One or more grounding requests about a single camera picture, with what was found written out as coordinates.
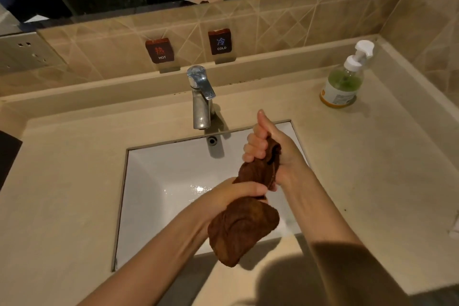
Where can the person's right hand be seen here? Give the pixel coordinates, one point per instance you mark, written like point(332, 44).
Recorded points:
point(287, 159)

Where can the person's left hand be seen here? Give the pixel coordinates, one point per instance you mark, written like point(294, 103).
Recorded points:
point(224, 196)

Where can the person's left fingers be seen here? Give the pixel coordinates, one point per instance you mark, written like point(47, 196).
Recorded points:
point(255, 188)

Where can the person's right thumb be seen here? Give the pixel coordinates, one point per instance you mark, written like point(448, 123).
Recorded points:
point(266, 123)

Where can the brown towel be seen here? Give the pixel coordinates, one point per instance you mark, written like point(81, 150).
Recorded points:
point(244, 225)

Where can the person's right forearm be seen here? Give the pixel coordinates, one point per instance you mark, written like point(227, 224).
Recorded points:
point(333, 241)

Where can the person's left forearm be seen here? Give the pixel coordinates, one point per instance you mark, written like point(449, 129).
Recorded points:
point(150, 259)

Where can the chrome sink overflow hole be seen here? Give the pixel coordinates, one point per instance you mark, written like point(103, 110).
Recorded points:
point(212, 140)

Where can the chrome faucet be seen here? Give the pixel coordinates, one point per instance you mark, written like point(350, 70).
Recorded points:
point(200, 98)

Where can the green soap pump bottle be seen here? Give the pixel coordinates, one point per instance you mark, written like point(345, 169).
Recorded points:
point(340, 87)

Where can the white rectangular sink basin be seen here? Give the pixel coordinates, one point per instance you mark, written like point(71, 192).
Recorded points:
point(168, 187)

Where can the brown sign with blue symbol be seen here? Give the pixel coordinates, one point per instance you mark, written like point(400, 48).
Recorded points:
point(220, 41)

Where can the brown sign with red symbol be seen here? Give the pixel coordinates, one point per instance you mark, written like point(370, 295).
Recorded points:
point(160, 50)

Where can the black flat object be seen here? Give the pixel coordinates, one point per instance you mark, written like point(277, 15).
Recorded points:
point(8, 157)

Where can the grey wall socket plate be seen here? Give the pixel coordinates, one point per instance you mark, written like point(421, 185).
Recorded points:
point(28, 53)

